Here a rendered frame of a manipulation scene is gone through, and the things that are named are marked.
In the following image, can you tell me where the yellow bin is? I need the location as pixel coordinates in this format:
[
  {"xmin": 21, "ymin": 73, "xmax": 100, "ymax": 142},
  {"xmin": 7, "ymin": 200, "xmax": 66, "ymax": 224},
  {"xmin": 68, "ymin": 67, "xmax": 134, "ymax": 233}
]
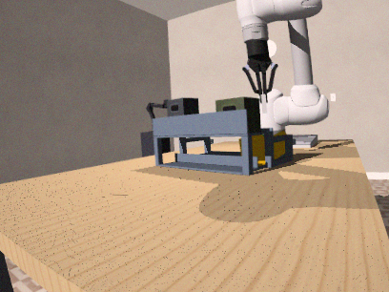
[{"xmin": 239, "ymin": 131, "xmax": 287, "ymax": 163}]

